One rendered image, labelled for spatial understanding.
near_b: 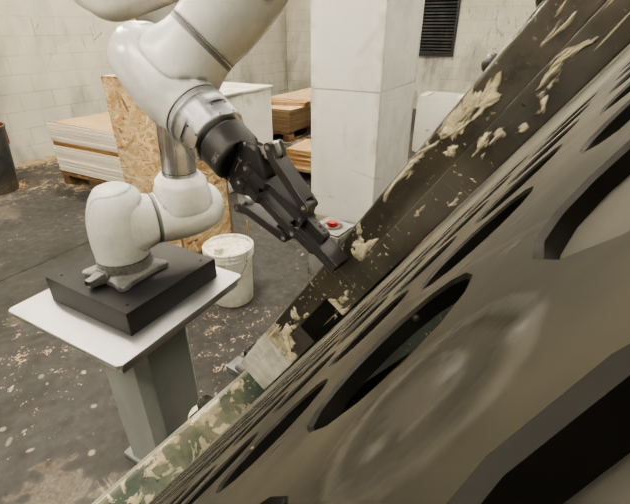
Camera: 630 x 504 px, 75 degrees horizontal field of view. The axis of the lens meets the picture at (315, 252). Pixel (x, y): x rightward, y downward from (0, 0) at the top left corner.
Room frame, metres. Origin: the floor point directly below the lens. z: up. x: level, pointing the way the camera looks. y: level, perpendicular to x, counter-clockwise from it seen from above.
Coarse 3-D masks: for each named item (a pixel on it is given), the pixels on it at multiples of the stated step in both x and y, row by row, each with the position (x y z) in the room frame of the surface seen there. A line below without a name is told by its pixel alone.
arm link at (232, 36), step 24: (96, 0) 0.87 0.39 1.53; (120, 0) 0.83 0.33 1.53; (144, 0) 0.80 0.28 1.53; (168, 0) 0.79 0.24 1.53; (192, 0) 0.61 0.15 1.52; (216, 0) 0.60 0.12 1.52; (240, 0) 0.60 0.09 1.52; (264, 0) 0.62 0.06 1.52; (288, 0) 0.66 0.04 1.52; (192, 24) 0.60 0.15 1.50; (216, 24) 0.60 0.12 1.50; (240, 24) 0.61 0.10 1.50; (264, 24) 0.63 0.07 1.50; (216, 48) 0.60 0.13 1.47; (240, 48) 0.62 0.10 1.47
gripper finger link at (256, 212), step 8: (240, 208) 0.54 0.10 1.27; (248, 208) 0.53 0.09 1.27; (256, 208) 0.54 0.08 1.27; (248, 216) 0.53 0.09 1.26; (256, 216) 0.52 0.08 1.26; (264, 216) 0.52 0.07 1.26; (264, 224) 0.51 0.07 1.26; (272, 224) 0.51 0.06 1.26; (272, 232) 0.51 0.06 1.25; (280, 232) 0.50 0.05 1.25
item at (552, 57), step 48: (576, 0) 0.36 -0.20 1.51; (624, 0) 0.34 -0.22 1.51; (528, 48) 0.38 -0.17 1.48; (576, 48) 0.36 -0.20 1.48; (624, 48) 0.34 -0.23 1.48; (480, 96) 0.39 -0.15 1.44; (528, 96) 0.37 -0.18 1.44; (432, 144) 0.42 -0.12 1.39; (480, 144) 0.39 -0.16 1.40; (384, 192) 0.44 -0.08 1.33; (432, 192) 0.41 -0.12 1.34; (384, 240) 0.44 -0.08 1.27; (336, 288) 0.48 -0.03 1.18; (288, 336) 0.53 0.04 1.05
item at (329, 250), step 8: (304, 232) 0.47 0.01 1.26; (312, 240) 0.46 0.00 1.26; (328, 240) 0.48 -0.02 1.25; (320, 248) 0.46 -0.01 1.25; (328, 248) 0.46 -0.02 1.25; (336, 248) 0.47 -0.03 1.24; (328, 256) 0.45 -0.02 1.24; (336, 256) 0.46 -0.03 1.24; (344, 256) 0.46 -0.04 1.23; (336, 264) 0.44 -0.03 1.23
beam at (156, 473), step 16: (240, 384) 0.56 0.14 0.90; (256, 384) 0.57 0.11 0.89; (224, 400) 0.53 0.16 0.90; (240, 400) 0.53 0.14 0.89; (208, 416) 0.49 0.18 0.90; (224, 416) 0.50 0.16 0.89; (192, 432) 0.46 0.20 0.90; (208, 432) 0.47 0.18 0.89; (160, 448) 0.43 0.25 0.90; (176, 448) 0.43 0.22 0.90; (192, 448) 0.44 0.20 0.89; (144, 464) 0.40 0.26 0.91; (160, 464) 0.40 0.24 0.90; (176, 464) 0.41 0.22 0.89; (128, 480) 0.37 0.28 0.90; (144, 480) 0.38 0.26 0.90; (160, 480) 0.38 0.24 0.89; (112, 496) 0.35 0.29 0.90; (128, 496) 0.36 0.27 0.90; (144, 496) 0.36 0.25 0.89
